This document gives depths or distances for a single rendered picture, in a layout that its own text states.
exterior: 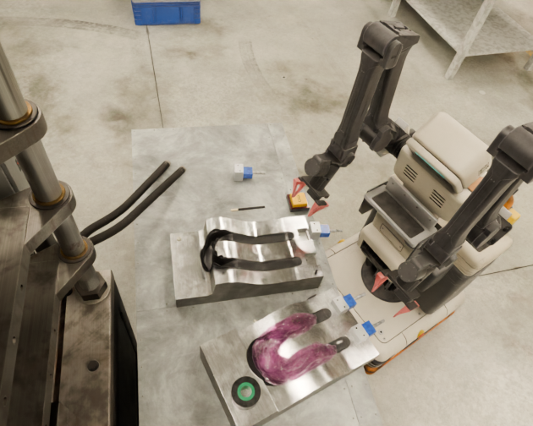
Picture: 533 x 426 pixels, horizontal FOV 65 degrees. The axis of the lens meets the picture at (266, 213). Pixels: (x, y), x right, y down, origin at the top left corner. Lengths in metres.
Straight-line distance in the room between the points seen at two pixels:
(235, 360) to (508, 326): 1.92
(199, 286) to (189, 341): 0.17
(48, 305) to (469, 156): 1.22
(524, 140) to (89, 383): 1.29
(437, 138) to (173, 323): 1.00
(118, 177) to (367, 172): 1.72
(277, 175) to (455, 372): 1.44
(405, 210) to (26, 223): 1.15
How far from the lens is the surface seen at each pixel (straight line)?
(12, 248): 1.08
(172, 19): 4.34
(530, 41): 4.99
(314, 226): 1.61
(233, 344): 1.30
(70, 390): 1.44
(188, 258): 1.48
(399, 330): 2.18
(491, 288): 2.93
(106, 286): 1.53
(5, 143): 0.93
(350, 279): 2.21
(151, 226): 1.64
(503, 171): 1.01
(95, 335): 1.48
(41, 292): 1.29
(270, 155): 1.90
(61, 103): 3.53
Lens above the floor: 2.13
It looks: 52 degrees down
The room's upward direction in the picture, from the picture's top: 11 degrees clockwise
